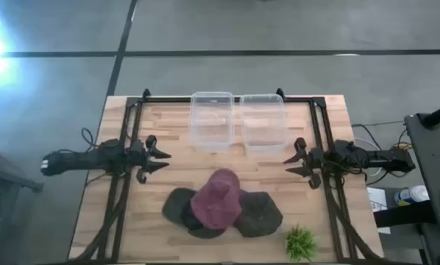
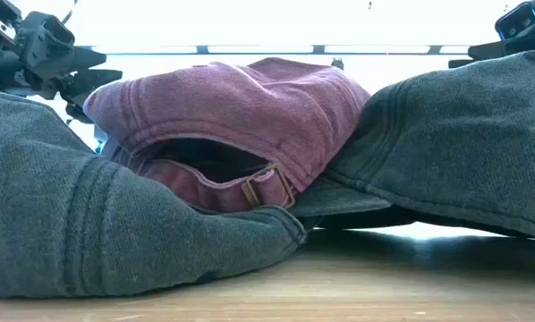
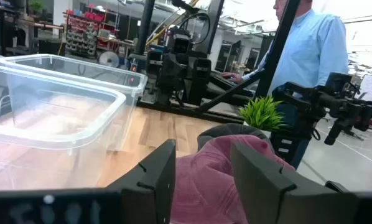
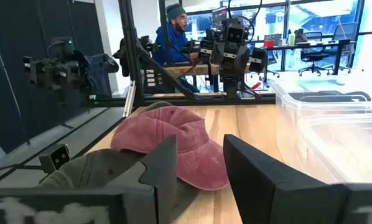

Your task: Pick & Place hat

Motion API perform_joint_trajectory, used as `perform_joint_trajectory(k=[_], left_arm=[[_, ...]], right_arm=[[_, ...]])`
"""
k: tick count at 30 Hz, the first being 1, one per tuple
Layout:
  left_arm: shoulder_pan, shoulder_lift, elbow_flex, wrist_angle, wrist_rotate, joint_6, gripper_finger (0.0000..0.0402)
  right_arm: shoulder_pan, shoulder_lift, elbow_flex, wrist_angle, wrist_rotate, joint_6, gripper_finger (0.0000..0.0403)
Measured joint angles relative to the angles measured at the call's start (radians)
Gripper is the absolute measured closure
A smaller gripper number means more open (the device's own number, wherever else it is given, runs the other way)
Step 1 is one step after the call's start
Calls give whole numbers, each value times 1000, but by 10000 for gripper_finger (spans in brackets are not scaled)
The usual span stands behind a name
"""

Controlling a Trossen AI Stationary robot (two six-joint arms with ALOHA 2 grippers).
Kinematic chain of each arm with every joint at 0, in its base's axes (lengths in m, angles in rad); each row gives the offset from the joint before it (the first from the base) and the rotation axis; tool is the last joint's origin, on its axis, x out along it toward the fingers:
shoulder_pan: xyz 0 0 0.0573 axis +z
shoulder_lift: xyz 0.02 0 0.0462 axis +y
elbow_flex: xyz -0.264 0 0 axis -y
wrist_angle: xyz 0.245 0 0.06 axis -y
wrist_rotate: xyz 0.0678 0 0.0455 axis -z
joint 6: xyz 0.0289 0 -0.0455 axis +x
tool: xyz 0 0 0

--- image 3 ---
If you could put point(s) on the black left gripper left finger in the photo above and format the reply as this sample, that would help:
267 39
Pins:
155 180

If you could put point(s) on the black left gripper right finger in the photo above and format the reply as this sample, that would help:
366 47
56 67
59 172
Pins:
267 193

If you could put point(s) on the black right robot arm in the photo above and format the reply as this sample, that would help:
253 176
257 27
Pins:
179 71

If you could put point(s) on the pink fabric hat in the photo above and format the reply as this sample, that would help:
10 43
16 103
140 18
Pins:
204 183

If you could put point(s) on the dark grey hat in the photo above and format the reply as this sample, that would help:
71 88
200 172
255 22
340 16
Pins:
226 130

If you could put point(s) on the black stand with white labels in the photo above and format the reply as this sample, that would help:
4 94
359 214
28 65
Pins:
287 146

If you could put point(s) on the white plant pot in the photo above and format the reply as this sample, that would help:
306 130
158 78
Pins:
266 133

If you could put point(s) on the green artificial plant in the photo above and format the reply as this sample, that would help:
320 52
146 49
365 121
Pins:
260 113

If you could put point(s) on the clear plastic storage bin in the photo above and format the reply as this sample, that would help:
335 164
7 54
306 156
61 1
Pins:
80 68
49 138

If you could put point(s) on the person's hand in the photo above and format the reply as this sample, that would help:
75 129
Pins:
231 77

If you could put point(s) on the white round fan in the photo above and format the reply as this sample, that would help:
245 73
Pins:
109 59

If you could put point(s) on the person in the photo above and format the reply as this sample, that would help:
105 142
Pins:
310 49

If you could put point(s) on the yellow slanted pole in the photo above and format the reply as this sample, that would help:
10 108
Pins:
164 29

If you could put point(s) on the black round upright pole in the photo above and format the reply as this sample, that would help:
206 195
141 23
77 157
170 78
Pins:
145 26

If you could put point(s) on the red parts bin shelf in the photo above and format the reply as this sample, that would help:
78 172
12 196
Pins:
83 31

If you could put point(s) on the green potted background plant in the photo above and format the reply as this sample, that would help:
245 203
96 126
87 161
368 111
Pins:
36 5

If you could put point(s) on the black table frame base beam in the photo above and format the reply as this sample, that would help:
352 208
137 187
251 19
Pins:
201 113

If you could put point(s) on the black diagonal frame brace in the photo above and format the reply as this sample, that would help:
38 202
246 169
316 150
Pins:
226 95

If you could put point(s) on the black slanted frame post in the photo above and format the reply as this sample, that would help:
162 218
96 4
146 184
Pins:
277 46

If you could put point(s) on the black wide frame post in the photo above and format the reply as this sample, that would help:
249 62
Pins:
213 21

